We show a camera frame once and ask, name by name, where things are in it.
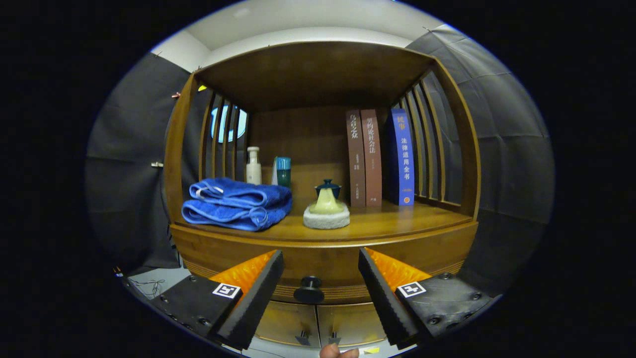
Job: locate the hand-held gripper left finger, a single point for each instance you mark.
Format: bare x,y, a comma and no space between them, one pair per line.
258,303

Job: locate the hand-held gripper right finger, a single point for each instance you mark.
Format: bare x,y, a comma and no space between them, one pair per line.
385,303

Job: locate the wooden drawer with black knob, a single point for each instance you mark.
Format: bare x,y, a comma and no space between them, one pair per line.
323,263

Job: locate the pale green white-based brush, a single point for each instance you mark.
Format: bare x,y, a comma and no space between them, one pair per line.
326,219

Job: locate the wooden cabinet door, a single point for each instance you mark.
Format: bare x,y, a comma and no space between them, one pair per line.
353,320
288,320

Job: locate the wooden countertop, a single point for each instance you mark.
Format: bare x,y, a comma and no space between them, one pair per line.
387,221

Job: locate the wooden cabinet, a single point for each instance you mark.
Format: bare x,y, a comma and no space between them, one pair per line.
318,74

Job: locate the blue folded towel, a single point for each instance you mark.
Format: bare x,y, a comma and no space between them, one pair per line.
233,204

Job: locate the blue lidded teacup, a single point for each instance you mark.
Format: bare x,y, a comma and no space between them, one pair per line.
329,188

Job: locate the teal capped bottle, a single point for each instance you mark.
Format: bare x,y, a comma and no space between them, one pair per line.
283,174

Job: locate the white pump bottle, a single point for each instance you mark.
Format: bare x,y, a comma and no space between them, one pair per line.
254,171

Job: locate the reddish brown book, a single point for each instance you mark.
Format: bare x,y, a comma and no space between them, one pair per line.
371,159

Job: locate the blue book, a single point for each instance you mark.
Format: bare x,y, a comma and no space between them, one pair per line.
405,159

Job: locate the dark brown book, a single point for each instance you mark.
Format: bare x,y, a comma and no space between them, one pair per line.
356,159

